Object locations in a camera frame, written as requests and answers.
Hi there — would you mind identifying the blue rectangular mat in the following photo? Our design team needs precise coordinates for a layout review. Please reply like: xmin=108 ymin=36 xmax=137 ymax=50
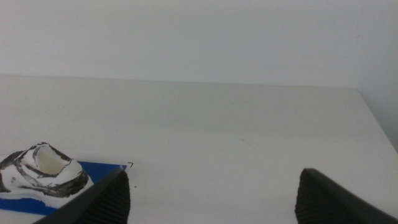
xmin=0 ymin=161 xmax=127 ymax=217

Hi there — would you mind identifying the white and black shoe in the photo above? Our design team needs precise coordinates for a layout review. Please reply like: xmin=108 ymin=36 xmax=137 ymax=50
xmin=0 ymin=142 xmax=95 ymax=209

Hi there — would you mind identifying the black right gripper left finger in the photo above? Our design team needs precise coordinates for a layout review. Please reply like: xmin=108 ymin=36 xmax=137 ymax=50
xmin=32 ymin=167 xmax=131 ymax=224

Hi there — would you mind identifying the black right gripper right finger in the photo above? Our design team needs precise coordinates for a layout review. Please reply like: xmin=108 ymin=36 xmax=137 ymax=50
xmin=294 ymin=168 xmax=398 ymax=224

